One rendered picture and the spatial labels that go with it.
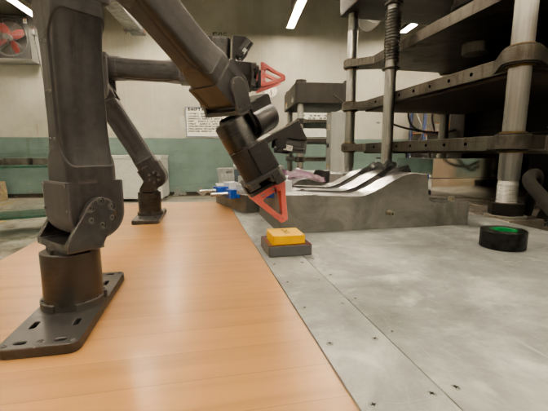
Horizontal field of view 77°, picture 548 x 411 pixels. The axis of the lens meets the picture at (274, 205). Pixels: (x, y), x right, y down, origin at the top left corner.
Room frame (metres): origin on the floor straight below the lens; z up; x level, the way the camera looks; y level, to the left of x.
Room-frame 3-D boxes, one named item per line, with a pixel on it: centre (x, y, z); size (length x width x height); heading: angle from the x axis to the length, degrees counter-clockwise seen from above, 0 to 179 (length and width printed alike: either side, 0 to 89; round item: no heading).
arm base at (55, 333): (0.39, 0.24, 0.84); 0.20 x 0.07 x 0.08; 11
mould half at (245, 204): (1.27, -0.07, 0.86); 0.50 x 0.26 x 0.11; 120
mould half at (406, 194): (0.94, -0.23, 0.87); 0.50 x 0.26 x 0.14; 103
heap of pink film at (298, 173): (1.26, -0.07, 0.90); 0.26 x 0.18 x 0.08; 120
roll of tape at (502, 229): (0.66, -0.45, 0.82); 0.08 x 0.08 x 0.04
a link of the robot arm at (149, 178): (0.98, 0.35, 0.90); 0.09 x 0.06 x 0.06; 11
